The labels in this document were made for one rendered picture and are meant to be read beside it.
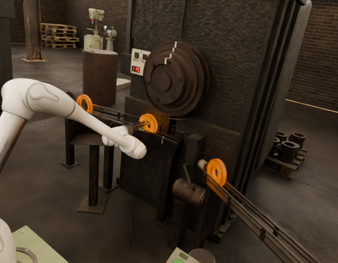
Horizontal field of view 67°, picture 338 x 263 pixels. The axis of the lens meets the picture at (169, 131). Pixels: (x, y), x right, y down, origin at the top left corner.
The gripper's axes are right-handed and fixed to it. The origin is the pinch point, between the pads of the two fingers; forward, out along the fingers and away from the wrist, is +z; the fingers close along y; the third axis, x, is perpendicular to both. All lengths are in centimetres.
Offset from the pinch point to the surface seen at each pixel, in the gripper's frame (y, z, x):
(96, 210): -21, -32, -74
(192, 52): 29, 0, 54
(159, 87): 15.1, -10.6, 31.5
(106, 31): -673, 572, -9
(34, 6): -632, 278, 56
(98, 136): -28.9, -21.3, -15.3
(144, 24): -22, 15, 65
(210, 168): 61, -16, -5
